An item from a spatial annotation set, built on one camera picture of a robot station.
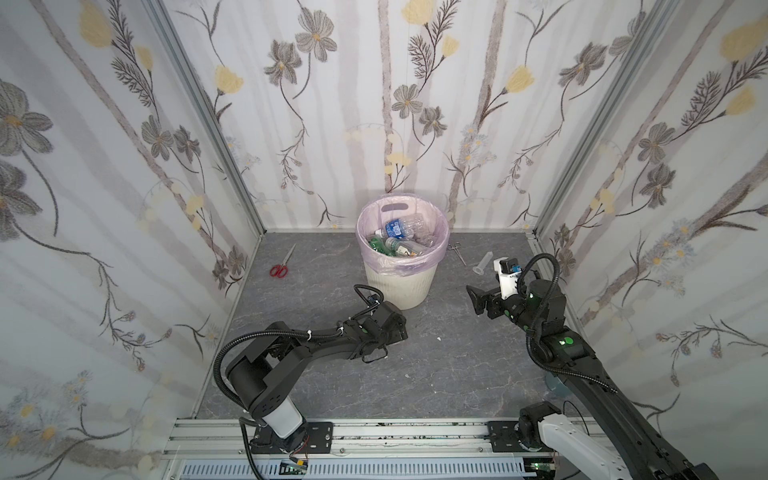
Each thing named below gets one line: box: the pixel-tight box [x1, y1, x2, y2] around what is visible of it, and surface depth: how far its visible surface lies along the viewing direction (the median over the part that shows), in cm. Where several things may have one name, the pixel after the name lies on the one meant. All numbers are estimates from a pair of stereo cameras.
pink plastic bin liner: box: [356, 193, 450, 276], surface depth 90 cm
